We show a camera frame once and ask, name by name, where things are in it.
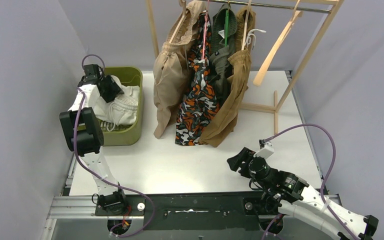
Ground purple cable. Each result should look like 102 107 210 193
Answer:
72 53 156 239
261 123 362 240

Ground dark green shorts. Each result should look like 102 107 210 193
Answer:
209 3 238 105

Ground brown shorts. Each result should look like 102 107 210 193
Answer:
199 6 256 147

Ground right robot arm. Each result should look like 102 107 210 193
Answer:
227 143 379 240

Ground pink hanger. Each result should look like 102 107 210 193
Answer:
201 0 210 61

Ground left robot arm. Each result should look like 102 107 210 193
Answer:
59 64 129 215

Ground olive green plastic basket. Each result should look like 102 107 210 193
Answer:
98 66 144 146

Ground camouflage patterned shorts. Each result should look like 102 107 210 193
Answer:
175 10 220 146

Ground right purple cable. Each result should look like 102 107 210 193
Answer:
261 123 362 240

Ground green hanger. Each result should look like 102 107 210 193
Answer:
223 9 229 47

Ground white shorts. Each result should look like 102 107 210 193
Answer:
92 75 141 132

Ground wooden hanger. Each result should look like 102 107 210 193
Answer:
252 0 302 87

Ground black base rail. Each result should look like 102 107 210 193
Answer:
46 190 345 240

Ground beige shorts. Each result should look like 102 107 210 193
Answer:
153 0 206 139

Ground white plastic hanger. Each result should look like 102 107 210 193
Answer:
244 28 266 50

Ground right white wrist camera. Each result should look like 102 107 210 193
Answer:
254 139 275 160

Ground wooden clothes rack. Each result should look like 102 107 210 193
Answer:
144 0 344 137

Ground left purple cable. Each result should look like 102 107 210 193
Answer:
72 53 156 239

